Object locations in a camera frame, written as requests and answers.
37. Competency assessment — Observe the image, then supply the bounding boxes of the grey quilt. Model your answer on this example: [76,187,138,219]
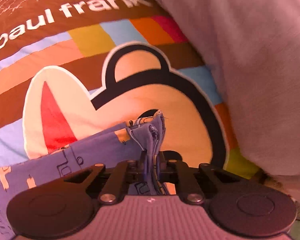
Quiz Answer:
[129,0,300,183]

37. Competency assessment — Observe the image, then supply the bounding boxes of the colourful paul frank bedsheet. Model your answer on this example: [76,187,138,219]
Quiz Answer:
[0,0,258,190]

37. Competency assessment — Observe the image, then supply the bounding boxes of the blue printed pajama pants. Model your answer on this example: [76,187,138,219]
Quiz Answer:
[0,111,166,239]

